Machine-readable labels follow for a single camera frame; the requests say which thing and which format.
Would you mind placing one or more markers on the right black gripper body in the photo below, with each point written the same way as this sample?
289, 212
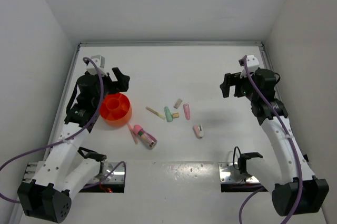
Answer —
243, 86

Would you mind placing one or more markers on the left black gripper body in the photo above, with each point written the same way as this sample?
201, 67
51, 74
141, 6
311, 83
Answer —
110, 87

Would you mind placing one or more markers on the pink pencil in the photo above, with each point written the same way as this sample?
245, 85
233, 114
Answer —
132, 133

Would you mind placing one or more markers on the beige pencil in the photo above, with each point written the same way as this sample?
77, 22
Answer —
156, 113

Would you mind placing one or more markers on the green highlighter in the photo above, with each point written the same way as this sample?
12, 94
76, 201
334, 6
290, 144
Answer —
168, 114

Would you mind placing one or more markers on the pink correction tape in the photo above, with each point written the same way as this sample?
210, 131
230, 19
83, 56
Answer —
186, 109

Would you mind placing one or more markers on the pink capped glue bottle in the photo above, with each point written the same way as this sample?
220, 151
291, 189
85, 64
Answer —
146, 138

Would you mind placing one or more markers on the small yellow eraser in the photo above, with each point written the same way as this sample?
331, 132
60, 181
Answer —
175, 115

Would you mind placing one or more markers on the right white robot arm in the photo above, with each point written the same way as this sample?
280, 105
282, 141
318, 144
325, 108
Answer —
294, 184

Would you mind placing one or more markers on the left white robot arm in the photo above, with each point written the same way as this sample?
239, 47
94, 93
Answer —
49, 194

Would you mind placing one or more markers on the orange round organizer container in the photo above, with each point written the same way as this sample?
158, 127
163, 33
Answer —
116, 110

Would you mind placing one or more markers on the grey eraser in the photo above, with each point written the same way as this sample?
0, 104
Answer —
177, 103

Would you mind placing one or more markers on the pink mini stapler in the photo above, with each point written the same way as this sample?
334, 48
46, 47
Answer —
198, 130

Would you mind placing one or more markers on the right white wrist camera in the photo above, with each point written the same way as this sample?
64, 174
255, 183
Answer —
251, 62

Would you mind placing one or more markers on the aluminium frame rail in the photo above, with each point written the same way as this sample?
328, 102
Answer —
178, 181

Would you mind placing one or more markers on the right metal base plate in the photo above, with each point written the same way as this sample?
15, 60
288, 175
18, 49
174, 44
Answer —
229, 175

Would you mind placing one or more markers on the metal base plate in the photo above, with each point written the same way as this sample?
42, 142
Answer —
112, 173
229, 175

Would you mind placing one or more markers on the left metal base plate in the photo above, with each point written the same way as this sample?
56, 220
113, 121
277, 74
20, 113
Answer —
112, 173

